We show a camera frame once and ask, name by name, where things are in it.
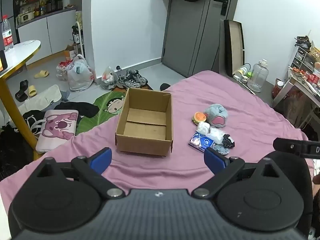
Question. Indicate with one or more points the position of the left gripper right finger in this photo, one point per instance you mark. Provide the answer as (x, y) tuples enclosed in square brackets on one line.
[(225, 171)]

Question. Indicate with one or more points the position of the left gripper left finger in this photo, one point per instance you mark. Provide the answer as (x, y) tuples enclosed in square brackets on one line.
[(90, 171)]

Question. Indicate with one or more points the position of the blue-grey knitted toy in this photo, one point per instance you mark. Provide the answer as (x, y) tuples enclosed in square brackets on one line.
[(221, 149)]

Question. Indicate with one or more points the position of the black fabric pouch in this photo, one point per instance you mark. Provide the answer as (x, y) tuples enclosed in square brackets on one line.
[(227, 141)]

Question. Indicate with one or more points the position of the clear bag white filling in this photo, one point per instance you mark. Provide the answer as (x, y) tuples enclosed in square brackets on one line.
[(217, 135)]

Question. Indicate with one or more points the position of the blue tissue pack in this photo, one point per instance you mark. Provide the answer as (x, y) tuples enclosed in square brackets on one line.
[(200, 142)]

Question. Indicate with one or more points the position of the white item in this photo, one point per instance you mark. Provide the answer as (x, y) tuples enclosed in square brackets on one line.
[(203, 128)]

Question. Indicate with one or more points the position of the grey fluffy plush slipper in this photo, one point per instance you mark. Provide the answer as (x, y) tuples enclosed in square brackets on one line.
[(216, 115)]

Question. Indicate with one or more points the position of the orange burger plush toy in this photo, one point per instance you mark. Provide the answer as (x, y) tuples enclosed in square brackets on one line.
[(199, 117)]

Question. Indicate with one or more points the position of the pink bear laptop sleeve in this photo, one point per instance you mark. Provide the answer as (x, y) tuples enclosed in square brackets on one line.
[(57, 127)]

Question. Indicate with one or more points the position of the black clothes on floor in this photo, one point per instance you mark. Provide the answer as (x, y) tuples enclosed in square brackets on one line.
[(85, 109)]

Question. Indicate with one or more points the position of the pink bed sheet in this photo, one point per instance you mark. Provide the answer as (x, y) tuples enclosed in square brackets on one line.
[(252, 124)]

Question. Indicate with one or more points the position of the small side desk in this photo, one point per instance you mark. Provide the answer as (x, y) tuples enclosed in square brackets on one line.
[(296, 99)]

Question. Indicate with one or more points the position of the green leaf cartoon rug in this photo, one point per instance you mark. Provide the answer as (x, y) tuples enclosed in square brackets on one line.
[(109, 104)]

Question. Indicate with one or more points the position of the open cardboard box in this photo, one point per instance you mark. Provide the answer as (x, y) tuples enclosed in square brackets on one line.
[(145, 123)]

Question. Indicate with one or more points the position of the cream towel on floor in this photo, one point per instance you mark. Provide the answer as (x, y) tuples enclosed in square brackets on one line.
[(42, 100)]

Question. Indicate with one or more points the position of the small clear trash bag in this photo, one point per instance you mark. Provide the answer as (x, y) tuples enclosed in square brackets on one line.
[(109, 79)]

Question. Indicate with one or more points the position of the large clear plastic jar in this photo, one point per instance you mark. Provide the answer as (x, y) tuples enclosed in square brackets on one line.
[(259, 76)]

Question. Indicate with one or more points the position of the white plastic shopping bag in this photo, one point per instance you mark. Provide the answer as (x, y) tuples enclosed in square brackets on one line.
[(80, 75)]

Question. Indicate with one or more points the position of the grey sneaker left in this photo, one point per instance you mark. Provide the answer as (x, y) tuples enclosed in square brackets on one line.
[(125, 82)]

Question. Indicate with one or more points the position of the grey sneaker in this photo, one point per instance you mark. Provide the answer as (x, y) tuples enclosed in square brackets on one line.
[(125, 82), (135, 75)]

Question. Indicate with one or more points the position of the yellow slipper near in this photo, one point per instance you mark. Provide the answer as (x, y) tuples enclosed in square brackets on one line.
[(32, 91)]

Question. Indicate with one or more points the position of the yellow slipper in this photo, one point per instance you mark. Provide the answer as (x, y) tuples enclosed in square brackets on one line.
[(32, 91), (41, 74)]

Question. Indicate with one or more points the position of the grey sneaker right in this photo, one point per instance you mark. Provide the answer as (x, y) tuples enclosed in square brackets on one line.
[(135, 75)]

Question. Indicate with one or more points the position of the black slipper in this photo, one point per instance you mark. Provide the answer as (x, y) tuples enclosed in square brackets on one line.
[(21, 96)]

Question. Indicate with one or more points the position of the black shoe near bed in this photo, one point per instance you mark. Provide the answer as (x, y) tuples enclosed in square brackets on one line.
[(164, 86)]

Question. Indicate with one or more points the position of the yellow slipper far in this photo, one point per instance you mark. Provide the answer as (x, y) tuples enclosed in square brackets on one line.
[(41, 74)]

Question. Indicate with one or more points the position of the grey door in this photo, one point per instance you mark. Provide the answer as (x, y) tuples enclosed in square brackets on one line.
[(192, 35)]

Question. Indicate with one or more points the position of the framed board leaning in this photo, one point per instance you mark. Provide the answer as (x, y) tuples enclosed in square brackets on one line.
[(234, 47)]

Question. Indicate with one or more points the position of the black spray bottle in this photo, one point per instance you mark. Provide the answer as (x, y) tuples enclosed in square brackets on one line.
[(75, 33)]

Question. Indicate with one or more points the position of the round white yellow table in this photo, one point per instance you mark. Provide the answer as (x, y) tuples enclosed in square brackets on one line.
[(16, 58)]

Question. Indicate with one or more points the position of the white cabinet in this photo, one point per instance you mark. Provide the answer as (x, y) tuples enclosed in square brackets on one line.
[(54, 31)]

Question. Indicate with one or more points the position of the water bottle red label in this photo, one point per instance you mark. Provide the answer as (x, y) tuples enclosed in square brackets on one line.
[(7, 34)]

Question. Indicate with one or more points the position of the black door handle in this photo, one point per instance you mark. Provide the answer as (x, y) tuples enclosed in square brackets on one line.
[(223, 7)]

